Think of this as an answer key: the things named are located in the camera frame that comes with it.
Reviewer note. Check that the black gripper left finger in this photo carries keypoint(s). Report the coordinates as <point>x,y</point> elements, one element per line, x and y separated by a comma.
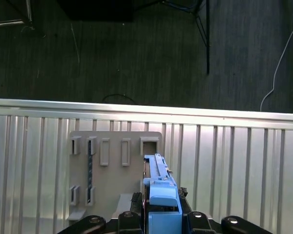
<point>129,221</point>

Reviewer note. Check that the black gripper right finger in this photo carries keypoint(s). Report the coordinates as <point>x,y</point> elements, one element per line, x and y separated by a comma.
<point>197,223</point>

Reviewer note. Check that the hard disk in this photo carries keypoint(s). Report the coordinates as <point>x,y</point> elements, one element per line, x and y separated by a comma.
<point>161,197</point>

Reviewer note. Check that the grey parts rack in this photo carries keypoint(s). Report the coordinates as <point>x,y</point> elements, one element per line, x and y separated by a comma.
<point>112,178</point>

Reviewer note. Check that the RAM stick on rack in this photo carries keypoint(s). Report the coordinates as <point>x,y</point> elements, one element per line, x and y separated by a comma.
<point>89,170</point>

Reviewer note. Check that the silver metal frame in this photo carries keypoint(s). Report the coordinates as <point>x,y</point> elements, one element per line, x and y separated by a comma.
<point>28,9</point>

